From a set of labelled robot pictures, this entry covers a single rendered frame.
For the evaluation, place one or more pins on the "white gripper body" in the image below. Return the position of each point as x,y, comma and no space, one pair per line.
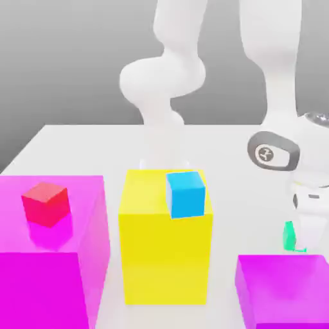
311,228

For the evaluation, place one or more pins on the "small green cube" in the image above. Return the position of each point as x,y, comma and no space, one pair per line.
289,235

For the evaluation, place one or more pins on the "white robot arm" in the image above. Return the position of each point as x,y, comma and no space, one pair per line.
164,77

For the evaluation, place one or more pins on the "small blue cube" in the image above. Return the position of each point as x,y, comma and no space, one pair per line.
187,198

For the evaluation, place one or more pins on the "small red cube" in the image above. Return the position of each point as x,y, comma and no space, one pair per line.
46,205

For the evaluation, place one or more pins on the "large purple box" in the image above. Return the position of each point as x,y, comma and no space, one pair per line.
285,290

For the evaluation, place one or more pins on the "large yellow box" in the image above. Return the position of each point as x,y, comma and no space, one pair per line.
164,257

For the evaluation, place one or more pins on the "large magenta box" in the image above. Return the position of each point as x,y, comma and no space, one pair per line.
38,288

